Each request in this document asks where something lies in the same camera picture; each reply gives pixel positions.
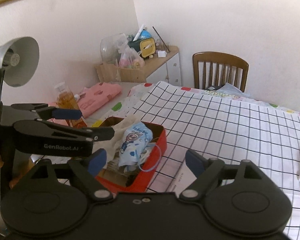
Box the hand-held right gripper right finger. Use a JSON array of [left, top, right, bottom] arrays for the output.
[[180, 149, 262, 200]]

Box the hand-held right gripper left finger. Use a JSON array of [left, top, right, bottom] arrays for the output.
[[29, 149, 115, 202]]

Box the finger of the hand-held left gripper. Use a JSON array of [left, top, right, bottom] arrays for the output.
[[14, 120, 115, 142], [11, 102, 83, 120]]

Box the white face mask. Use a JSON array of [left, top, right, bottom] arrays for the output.
[[106, 150, 150, 174]]

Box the red tin box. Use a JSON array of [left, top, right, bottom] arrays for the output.
[[95, 116, 167, 188]]

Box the blue printed face mask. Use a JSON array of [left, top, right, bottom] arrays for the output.
[[118, 122, 163, 173]]

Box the amber oil bottle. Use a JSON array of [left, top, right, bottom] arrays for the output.
[[54, 81, 87, 128]]

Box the pink folded cloth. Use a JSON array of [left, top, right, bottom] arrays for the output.
[[49, 82, 123, 125]]

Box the checked tablecloth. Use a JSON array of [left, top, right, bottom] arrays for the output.
[[139, 81, 300, 240]]

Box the cardboard box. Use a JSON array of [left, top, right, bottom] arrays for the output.
[[95, 64, 147, 83]]

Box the glass bowl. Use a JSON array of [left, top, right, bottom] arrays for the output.
[[100, 34, 128, 64]]

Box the light blue cloth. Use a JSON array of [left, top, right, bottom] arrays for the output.
[[206, 84, 243, 93]]

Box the plastic bag of toys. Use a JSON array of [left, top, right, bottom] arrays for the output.
[[118, 46, 145, 68]]

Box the wood topped white cabinet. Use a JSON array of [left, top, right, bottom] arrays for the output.
[[142, 45, 182, 87]]

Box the yellow tissue box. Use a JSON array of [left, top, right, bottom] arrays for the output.
[[139, 37, 156, 58]]

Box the wooden chair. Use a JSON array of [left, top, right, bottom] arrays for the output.
[[192, 52, 249, 92]]

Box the white tube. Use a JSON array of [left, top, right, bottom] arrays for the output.
[[132, 24, 145, 42]]

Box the blue globe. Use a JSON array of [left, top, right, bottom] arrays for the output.
[[137, 30, 153, 40]]

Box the black stick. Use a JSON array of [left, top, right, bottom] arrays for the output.
[[152, 26, 171, 52]]

